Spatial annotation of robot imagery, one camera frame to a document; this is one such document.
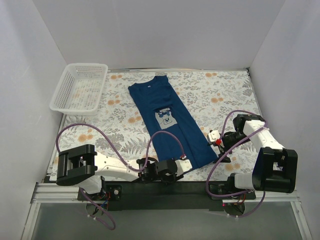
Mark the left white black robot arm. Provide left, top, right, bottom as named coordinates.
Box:
left=56, top=144, right=192, bottom=200

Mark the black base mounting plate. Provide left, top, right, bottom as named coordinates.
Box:
left=87, top=181, right=256, bottom=215

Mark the white plastic mesh basket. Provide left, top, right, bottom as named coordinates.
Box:
left=49, top=63, right=108, bottom=116

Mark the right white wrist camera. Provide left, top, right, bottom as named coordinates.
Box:
left=207, top=130, right=222, bottom=146

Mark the aluminium frame rail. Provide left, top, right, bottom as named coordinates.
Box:
left=31, top=183, right=300, bottom=203

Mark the floral patterned table mat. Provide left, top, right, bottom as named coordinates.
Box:
left=48, top=71, right=259, bottom=181

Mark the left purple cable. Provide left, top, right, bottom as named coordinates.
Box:
left=55, top=123, right=187, bottom=231

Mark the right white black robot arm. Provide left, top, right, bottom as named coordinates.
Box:
left=207, top=111, right=298, bottom=199

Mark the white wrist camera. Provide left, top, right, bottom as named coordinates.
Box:
left=175, top=155, right=193, bottom=176
left=207, top=130, right=222, bottom=146

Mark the blue printed t shirt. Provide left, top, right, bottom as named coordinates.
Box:
left=128, top=76, right=218, bottom=169

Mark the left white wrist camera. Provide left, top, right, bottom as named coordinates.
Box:
left=175, top=155, right=193, bottom=176

